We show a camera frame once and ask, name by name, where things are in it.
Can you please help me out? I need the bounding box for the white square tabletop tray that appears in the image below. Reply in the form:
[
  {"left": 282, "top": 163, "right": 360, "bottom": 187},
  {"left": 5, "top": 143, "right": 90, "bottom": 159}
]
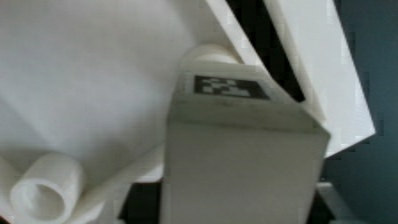
[{"left": 0, "top": 0, "right": 269, "bottom": 224}]

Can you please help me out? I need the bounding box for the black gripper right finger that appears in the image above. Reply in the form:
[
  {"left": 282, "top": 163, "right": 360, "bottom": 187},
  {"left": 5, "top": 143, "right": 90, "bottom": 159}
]
[{"left": 308, "top": 181, "right": 365, "bottom": 224}]

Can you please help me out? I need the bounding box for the white table leg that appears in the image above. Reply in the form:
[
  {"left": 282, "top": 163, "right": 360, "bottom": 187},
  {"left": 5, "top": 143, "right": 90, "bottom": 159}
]
[{"left": 159, "top": 44, "right": 330, "bottom": 224}]

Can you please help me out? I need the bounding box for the white U-shaped obstacle fence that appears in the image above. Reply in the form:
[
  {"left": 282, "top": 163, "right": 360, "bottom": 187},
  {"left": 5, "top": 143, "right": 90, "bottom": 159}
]
[{"left": 262, "top": 0, "right": 374, "bottom": 157}]

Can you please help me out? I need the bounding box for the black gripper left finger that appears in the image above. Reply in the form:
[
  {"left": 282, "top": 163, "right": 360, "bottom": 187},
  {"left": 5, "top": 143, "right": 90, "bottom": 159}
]
[{"left": 118, "top": 182, "right": 161, "bottom": 224}]

